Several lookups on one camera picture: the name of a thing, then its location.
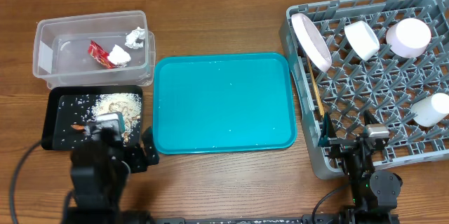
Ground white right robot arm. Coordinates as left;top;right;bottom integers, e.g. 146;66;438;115
309;110;403;223

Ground rice food scraps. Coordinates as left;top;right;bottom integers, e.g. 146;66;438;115
58;92;142;146

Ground teal plastic tray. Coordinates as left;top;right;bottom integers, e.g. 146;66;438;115
152;52;297;154

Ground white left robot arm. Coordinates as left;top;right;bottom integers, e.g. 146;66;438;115
61;127;159;224

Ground orange carrot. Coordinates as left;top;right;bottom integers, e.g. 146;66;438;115
71;124;86;131

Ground foil ball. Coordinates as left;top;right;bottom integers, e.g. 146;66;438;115
125;27;146;50

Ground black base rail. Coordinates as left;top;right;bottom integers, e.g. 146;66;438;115
154;213;400;224

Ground clear plastic bin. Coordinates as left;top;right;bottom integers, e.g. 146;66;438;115
32;11;156;89

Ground small pink plate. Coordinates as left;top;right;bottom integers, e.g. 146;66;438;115
386;18;431;58

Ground large pink plate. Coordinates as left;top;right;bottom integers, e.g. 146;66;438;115
291;13;332;72

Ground white paper cup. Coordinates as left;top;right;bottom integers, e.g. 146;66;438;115
411;93;449;127

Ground grey dish rack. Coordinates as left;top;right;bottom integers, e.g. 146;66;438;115
279;0;448;179

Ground wooden chopstick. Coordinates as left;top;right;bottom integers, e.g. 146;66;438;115
306;56;320;101
315;90;325;117

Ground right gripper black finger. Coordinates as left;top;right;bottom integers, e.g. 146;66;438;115
318;112;337;147
363;110;379;127

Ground red snack wrapper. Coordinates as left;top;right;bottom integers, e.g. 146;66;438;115
88;40;116;69

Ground white tissue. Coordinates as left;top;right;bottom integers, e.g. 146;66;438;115
107;45;131;67

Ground black waste tray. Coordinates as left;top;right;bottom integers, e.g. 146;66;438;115
41;85;143;151

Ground white bowl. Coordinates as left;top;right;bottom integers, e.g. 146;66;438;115
344;20;380;61

